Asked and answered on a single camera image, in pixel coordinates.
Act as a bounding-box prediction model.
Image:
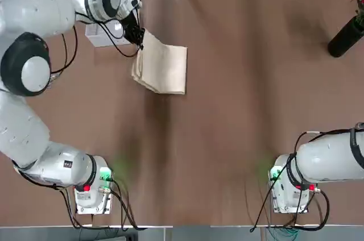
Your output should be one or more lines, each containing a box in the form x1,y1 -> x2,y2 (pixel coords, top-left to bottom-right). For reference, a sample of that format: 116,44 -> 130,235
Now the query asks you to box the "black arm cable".
13,10 -> 148,230
250,128 -> 364,232

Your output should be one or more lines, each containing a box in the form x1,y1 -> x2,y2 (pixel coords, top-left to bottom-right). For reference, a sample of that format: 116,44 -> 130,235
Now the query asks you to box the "black vase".
327,15 -> 364,59

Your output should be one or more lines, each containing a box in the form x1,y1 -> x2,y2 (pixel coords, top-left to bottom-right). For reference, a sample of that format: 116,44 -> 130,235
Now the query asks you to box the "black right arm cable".
250,128 -> 364,232

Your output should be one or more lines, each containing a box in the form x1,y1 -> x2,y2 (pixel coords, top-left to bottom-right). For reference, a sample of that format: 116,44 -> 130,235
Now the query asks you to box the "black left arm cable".
13,10 -> 148,230

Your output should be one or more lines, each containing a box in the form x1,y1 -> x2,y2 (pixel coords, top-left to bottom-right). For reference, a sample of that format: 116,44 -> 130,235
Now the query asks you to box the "cream-colored tablecloth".
130,27 -> 188,95

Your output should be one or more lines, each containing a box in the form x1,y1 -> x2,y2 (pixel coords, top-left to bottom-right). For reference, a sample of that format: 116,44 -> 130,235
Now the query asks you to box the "clear plastic box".
85,20 -> 127,48

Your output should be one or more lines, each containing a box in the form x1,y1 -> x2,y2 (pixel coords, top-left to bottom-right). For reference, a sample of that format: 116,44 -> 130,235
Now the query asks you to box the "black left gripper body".
119,10 -> 142,36

